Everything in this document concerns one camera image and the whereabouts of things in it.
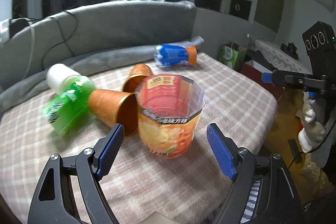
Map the green and white box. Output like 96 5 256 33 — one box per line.
219 42 248 71

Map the green bottle with white cap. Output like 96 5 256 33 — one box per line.
39 63 97 136

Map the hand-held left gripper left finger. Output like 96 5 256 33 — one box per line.
28 123 125 224

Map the black device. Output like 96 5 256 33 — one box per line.
9 18 33 39

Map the blue and orange packet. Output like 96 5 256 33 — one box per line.
154 44 197 68

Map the dark small object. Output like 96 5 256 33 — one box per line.
280 42 300 60

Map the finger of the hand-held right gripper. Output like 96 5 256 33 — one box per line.
261 69 329 95

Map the orange instant noodle cup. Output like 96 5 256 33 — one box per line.
134 74 205 160

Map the person's right forearm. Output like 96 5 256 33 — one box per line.
306 127 336 169

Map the grey sofa backrest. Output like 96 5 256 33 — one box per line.
0 0 197 93

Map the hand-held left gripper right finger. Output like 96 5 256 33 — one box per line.
206 123 303 224

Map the person's right hand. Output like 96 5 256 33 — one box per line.
298 99 327 153

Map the gold paper cup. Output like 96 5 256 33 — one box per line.
88 89 139 137
122 63 153 94

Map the red box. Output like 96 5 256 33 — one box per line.
240 60 285 102

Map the white lace tablecloth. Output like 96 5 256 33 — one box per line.
253 39 313 75

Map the black cable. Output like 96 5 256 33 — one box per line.
41 10 78 71

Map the grey blanket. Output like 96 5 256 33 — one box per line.
0 35 206 115

